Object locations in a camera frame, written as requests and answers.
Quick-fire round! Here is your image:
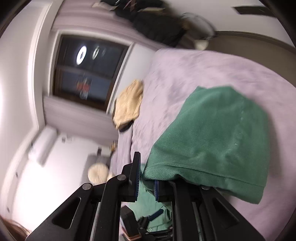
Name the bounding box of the lilac plush bed blanket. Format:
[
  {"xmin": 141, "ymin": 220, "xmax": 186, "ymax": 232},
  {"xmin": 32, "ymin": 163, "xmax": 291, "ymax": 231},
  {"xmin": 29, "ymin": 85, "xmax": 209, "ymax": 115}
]
[{"xmin": 110, "ymin": 49, "xmax": 295, "ymax": 240}]

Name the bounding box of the dark window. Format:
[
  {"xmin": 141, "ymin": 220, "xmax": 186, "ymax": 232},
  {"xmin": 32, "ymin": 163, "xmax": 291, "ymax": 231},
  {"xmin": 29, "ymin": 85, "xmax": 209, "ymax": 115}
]
[{"xmin": 52, "ymin": 35, "xmax": 128, "ymax": 111}]

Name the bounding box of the tan knitted sweater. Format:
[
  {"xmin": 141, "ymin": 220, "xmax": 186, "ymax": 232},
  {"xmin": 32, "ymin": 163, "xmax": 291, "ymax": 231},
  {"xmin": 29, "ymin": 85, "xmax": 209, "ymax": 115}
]
[{"xmin": 112, "ymin": 79, "xmax": 144, "ymax": 130}]

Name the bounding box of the lilac curtain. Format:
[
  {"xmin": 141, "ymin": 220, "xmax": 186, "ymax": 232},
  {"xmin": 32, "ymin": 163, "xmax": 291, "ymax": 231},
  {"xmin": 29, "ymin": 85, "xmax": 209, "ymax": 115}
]
[{"xmin": 43, "ymin": 1, "xmax": 164, "ymax": 145}]

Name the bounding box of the white air conditioner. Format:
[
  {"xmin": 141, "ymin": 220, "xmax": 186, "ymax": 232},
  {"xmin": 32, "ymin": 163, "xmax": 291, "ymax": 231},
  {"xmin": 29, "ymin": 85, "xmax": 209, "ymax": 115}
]
[{"xmin": 28, "ymin": 126, "xmax": 58, "ymax": 166}]

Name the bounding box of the green work shirt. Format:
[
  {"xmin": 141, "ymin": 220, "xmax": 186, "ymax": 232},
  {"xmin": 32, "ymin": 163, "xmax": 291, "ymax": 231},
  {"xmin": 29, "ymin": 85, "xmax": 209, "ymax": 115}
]
[{"xmin": 134, "ymin": 85, "xmax": 271, "ymax": 232}]

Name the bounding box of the black clothes pile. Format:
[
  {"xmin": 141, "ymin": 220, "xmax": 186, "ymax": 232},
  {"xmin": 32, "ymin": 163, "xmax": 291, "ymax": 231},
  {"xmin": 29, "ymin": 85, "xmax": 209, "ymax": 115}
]
[{"xmin": 103, "ymin": 1, "xmax": 189, "ymax": 47}]

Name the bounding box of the white round fan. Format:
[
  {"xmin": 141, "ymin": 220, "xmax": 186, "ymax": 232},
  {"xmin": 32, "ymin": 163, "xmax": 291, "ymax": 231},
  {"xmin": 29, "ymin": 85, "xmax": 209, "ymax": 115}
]
[{"xmin": 179, "ymin": 13, "xmax": 217, "ymax": 51}]

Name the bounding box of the black garment under sweater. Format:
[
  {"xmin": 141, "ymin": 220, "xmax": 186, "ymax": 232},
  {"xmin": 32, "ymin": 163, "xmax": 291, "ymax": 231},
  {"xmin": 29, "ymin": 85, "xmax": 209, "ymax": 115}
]
[{"xmin": 112, "ymin": 100, "xmax": 134, "ymax": 133}]

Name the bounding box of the cream fluffy cushion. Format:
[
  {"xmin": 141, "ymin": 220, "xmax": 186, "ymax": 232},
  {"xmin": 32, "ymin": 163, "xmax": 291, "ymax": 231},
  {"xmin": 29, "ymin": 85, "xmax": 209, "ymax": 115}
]
[{"xmin": 88, "ymin": 163, "xmax": 114, "ymax": 185}]

